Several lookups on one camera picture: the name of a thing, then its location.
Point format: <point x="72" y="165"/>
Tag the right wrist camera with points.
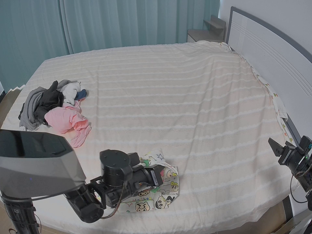
<point x="306" y="142"/>

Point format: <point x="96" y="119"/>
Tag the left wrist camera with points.
<point x="134" y="158"/>

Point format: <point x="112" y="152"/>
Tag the pile of clothes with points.
<point x="31" y="106"/>

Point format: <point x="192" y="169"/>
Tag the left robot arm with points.
<point x="36" y="167"/>

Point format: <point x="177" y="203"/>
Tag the bed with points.
<point x="170" y="94"/>

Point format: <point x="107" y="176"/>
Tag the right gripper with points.
<point x="288" y="156"/>

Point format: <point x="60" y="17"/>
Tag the white and wood bedside table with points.
<point x="292" y="222"/>

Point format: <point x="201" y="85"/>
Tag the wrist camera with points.
<point x="306" y="142"/>
<point x="134" y="158"/>

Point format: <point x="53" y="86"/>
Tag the pink garment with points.
<point x="61" y="119"/>

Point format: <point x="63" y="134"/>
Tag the white printed pyjama top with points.
<point x="168" y="191"/>

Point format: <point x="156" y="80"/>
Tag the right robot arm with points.
<point x="306" y="179"/>

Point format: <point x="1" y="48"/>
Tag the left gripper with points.
<point x="146" y="177"/>

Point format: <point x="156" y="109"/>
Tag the blue-green curtain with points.
<point x="29" y="33"/>
<point x="134" y="16"/>

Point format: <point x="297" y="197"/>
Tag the grey bedside table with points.
<point x="201" y="34"/>

